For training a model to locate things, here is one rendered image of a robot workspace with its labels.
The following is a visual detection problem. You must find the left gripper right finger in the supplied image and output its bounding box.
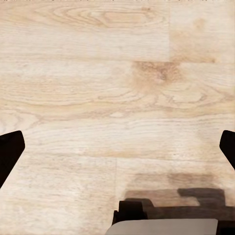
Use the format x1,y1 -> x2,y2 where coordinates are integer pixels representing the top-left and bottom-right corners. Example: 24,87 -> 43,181
219,130 -> 235,169

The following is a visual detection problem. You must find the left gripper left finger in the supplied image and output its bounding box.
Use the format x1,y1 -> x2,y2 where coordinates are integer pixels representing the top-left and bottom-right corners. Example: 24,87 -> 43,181
0,130 -> 25,188

